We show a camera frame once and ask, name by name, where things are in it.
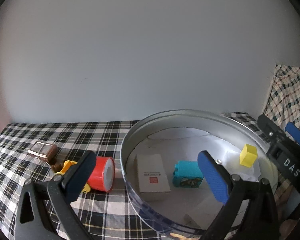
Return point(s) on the blue toy brick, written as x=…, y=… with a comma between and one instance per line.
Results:
x=186, y=172

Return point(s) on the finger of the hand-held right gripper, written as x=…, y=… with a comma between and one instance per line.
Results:
x=270, y=127
x=295, y=133

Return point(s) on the round metal tin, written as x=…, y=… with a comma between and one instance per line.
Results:
x=137, y=140

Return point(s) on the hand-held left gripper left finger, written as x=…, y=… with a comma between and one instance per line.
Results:
x=77, y=180

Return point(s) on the red tape roll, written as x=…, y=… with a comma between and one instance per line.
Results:
x=100, y=172

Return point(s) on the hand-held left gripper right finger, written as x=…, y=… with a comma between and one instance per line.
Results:
x=212, y=177

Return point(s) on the black white plaid bed sheet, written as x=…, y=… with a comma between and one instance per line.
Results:
x=40, y=130

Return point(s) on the diamond plaid cloth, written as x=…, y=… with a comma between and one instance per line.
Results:
x=287, y=92

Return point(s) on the brown folding comb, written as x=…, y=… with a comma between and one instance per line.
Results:
x=56, y=167

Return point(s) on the yellow toy brick with eyes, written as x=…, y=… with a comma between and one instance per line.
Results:
x=67, y=166

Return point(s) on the white box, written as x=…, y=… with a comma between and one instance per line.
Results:
x=151, y=172

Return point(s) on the yellow cube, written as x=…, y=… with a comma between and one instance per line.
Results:
x=247, y=156

